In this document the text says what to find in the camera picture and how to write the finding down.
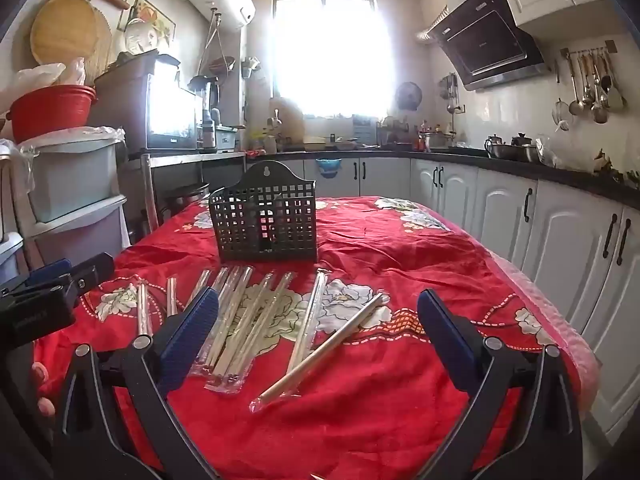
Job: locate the white plastic bag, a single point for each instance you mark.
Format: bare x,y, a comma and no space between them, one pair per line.
35,77

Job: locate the fruit wall picture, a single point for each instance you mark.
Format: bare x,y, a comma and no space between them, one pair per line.
150,10

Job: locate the kitchen window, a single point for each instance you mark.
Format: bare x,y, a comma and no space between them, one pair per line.
330,60

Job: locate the pink plastic table cover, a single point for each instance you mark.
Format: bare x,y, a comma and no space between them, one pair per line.
575,355

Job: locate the steel kettle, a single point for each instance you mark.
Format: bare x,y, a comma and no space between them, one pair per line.
495,147

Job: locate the black range hood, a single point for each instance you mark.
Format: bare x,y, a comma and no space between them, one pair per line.
490,45

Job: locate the stainless steel shelf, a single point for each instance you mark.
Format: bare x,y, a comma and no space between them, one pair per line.
175,159

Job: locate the round woven bamboo mat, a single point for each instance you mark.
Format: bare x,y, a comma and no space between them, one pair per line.
104,55

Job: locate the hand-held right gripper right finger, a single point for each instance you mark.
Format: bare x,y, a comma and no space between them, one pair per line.
440,332

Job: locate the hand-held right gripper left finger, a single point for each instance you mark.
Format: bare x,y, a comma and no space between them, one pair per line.
192,332

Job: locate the black blender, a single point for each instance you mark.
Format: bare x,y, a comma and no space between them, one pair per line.
207,87

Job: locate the metal mesh strainer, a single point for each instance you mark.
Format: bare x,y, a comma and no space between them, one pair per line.
561,110

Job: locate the blue hanging basket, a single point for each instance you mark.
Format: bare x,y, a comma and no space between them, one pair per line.
328,167

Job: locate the row of hanging kitchen utensils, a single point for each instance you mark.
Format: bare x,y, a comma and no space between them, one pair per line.
595,95

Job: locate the small hanging utensil rack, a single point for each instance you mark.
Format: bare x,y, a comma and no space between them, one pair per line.
451,92

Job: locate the leafy vegetables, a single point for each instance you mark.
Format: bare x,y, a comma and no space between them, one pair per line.
615,170

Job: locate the steel pot with black knob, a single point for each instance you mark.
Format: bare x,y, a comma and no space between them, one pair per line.
521,140

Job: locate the red floral tablecloth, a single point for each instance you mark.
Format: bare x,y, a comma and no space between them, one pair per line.
400,410

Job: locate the white wall cup holder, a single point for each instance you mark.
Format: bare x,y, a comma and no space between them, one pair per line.
249,69

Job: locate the cluster of condiment bottles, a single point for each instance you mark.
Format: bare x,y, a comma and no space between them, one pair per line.
425,137

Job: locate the round bamboo tray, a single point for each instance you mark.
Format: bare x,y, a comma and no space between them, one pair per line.
65,30

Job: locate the black kitchen countertop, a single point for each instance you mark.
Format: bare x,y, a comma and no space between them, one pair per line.
525,170

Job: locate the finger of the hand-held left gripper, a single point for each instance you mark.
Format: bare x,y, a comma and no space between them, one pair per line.
50,272
92,270

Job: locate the red plastic colander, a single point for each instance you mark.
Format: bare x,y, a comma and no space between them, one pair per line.
50,115

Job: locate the pile of chopsticks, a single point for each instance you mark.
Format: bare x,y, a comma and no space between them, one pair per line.
320,350

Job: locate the pale plastic drawer unit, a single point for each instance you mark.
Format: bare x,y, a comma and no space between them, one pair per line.
75,240

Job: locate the brown hanging pan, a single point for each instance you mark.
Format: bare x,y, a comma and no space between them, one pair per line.
221,66

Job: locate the microwave oven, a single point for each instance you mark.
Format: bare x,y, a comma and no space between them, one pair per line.
170,115

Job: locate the grey plastic box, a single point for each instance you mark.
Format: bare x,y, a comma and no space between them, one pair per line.
227,139

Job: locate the round grey wall fan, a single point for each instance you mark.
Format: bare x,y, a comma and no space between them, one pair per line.
408,96

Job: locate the steel pot with lid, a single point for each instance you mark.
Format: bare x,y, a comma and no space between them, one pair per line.
187,195

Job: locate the black plastic utensil basket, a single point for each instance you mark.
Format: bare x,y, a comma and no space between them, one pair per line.
270,220

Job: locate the steel basin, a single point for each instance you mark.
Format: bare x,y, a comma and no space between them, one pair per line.
527,155

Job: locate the person's left hand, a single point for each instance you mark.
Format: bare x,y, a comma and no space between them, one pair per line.
41,375

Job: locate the clear plastic bag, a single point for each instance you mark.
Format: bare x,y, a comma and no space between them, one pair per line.
565,157

